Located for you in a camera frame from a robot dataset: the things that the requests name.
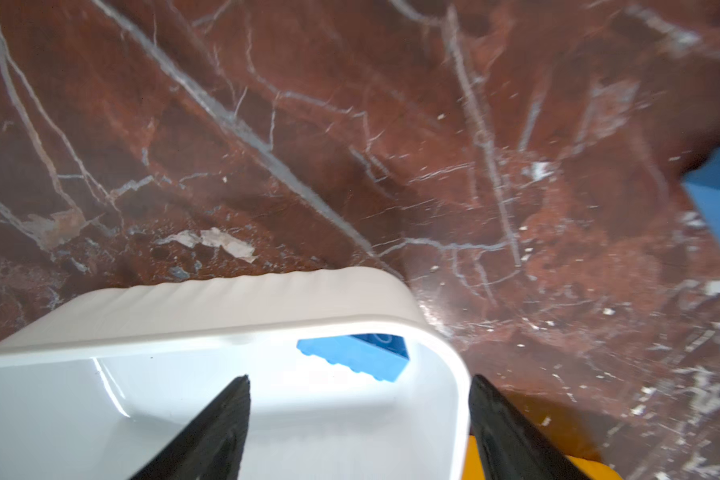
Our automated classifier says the white tray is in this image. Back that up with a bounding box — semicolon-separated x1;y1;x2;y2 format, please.
0;267;470;479

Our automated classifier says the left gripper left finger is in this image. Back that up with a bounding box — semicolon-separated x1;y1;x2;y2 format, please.
133;375;251;479

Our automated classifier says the yellow tray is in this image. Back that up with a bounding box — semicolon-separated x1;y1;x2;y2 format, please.
462;435;621;480

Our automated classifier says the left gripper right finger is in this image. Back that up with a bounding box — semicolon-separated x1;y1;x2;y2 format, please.
468;375;587;480

